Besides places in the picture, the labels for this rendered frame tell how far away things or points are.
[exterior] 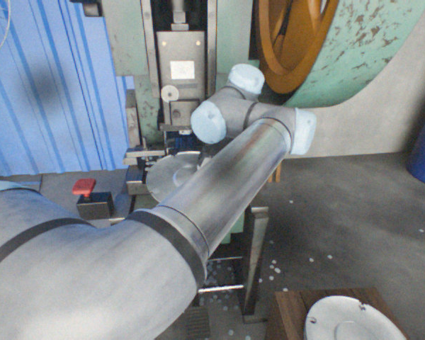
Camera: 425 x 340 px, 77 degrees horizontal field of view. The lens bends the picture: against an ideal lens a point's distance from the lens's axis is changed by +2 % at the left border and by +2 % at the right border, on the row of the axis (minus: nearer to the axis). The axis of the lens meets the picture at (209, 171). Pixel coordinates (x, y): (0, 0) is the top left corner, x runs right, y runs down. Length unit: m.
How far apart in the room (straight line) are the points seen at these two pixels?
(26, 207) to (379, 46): 0.69
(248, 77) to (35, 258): 0.47
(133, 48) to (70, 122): 1.56
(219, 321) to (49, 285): 1.23
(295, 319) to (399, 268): 0.96
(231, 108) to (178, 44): 0.42
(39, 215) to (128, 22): 0.65
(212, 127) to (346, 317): 0.79
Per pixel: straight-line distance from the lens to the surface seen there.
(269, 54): 1.16
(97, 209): 0.93
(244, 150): 0.34
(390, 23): 0.71
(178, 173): 0.83
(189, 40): 0.87
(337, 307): 1.07
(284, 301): 1.07
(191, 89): 0.90
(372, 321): 1.09
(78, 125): 2.35
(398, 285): 1.79
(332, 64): 0.70
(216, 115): 0.48
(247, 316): 1.39
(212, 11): 0.84
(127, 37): 0.83
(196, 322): 1.21
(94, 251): 0.21
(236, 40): 0.84
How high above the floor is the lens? 1.23
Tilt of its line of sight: 32 degrees down
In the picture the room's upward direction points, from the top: straight up
